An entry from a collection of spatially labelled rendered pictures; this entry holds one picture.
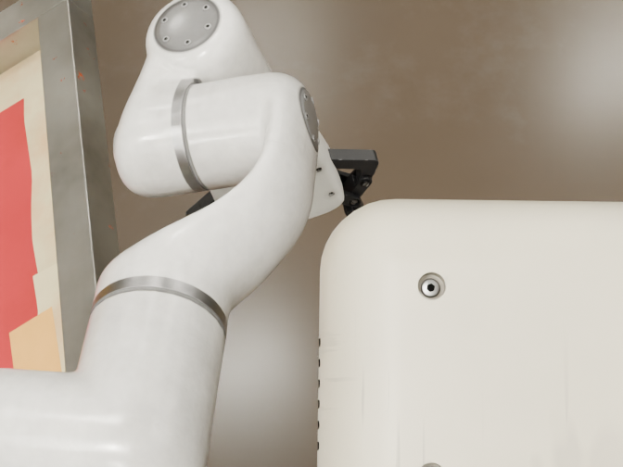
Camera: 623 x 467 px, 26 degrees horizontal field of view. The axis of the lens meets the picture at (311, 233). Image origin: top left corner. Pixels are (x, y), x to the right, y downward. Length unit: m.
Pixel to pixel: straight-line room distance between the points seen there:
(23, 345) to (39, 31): 0.31
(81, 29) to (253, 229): 0.49
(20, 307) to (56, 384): 0.42
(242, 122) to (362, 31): 2.53
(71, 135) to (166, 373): 0.46
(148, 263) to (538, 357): 0.35
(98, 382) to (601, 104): 2.65
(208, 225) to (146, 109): 0.13
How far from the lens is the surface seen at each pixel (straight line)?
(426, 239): 0.52
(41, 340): 1.16
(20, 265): 1.21
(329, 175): 1.09
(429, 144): 3.19
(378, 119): 3.23
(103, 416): 0.75
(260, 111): 0.90
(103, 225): 1.14
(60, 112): 1.22
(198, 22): 0.97
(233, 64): 0.96
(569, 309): 0.53
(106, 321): 0.80
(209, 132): 0.91
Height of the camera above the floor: 2.46
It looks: 54 degrees down
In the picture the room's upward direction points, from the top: straight up
